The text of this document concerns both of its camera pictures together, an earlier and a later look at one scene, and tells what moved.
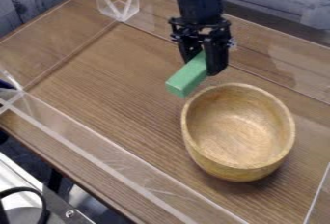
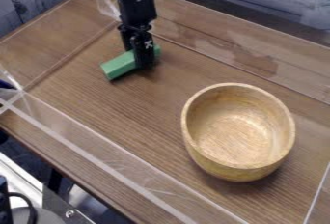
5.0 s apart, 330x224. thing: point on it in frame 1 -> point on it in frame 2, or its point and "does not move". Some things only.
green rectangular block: (187, 75) -> (124, 64)
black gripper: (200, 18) -> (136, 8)
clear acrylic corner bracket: (119, 11) does not move
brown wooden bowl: (238, 127) does not move
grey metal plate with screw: (61, 210) does not move
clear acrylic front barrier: (140, 185) does not move
